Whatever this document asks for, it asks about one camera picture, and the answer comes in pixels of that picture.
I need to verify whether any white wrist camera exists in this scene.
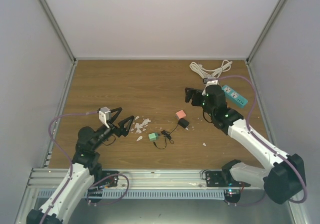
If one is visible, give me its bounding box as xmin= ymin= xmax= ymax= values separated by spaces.
xmin=202 ymin=78 xmax=219 ymax=88
xmin=98 ymin=107 xmax=111 ymax=128

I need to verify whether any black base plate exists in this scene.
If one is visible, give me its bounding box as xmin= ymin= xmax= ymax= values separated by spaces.
xmin=86 ymin=170 xmax=119 ymax=203
xmin=201 ymin=169 xmax=250 ymax=204

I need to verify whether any teal power strip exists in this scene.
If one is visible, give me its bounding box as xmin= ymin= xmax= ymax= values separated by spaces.
xmin=222 ymin=85 xmax=248 ymax=108

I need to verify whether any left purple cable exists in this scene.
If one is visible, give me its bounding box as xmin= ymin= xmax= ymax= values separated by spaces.
xmin=47 ymin=111 xmax=101 ymax=169

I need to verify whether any aluminium front rail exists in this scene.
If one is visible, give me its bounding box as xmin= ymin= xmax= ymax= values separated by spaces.
xmin=27 ymin=167 xmax=266 ymax=190

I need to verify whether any white teal-strip cord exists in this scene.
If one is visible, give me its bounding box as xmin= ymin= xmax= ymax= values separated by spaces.
xmin=189 ymin=60 xmax=233 ymax=82

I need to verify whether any grey slotted cable duct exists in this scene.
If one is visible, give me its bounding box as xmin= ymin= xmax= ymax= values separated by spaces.
xmin=37 ymin=189 xmax=226 ymax=199

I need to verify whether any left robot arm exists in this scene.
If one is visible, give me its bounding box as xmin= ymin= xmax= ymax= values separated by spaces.
xmin=26 ymin=107 xmax=134 ymax=223

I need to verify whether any aluminium frame post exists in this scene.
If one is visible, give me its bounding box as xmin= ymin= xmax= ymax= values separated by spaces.
xmin=246 ymin=0 xmax=288 ymax=65
xmin=38 ymin=0 xmax=76 ymax=65

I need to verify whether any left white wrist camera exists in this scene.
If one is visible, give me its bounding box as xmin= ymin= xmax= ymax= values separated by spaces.
xmin=98 ymin=107 xmax=111 ymax=128

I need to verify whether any left aluminium frame post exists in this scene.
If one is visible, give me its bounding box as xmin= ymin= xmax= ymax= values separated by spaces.
xmin=38 ymin=0 xmax=76 ymax=65

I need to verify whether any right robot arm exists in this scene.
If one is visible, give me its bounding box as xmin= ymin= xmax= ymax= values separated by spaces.
xmin=185 ymin=84 xmax=308 ymax=204

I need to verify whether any right aluminium frame post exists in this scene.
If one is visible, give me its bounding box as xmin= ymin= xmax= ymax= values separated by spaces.
xmin=246 ymin=0 xmax=288 ymax=65

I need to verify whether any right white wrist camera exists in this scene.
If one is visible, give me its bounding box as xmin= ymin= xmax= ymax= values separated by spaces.
xmin=202 ymin=78 xmax=219 ymax=88

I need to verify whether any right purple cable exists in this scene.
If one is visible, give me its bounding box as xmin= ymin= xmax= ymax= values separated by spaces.
xmin=214 ymin=75 xmax=307 ymax=204

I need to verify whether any pink charger plug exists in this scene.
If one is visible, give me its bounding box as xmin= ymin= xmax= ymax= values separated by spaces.
xmin=175 ymin=110 xmax=186 ymax=119

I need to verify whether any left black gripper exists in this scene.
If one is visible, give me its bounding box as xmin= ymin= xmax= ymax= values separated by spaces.
xmin=92 ymin=107 xmax=134 ymax=150

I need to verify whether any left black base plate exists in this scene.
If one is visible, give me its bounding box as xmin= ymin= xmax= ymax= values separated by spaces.
xmin=86 ymin=170 xmax=119 ymax=203

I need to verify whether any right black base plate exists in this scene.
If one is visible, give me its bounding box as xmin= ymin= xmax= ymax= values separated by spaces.
xmin=201 ymin=169 xmax=250 ymax=204

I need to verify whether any green charger plug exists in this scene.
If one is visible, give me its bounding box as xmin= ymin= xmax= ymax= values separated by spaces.
xmin=148 ymin=132 xmax=159 ymax=142

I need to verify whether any purple cable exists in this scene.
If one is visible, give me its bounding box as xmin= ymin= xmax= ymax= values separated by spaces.
xmin=47 ymin=111 xmax=101 ymax=169
xmin=214 ymin=75 xmax=307 ymax=204

